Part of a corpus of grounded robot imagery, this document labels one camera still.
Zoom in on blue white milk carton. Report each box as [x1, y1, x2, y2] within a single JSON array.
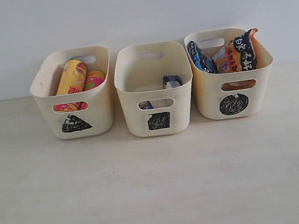
[[138, 75, 182, 110]]

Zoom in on pink Lays chips can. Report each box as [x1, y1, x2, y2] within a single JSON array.
[[79, 70, 106, 110]]

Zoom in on blue snack bag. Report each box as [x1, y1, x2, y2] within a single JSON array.
[[187, 41, 218, 74]]

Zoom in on yellow Lays chips can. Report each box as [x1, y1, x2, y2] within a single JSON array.
[[53, 59, 87, 113]]

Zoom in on orange noodle packet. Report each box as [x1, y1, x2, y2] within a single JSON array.
[[209, 27, 265, 93]]

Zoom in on cream middle plastic bin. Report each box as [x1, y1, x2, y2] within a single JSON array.
[[114, 42, 193, 137]]

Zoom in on cream plastic bin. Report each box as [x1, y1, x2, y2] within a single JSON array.
[[114, 42, 193, 137], [184, 28, 273, 120], [30, 46, 114, 139]]

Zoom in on cream left plastic bin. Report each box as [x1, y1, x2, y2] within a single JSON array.
[[30, 46, 114, 139]]

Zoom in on cream right plastic bin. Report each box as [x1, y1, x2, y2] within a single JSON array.
[[184, 28, 273, 120]]

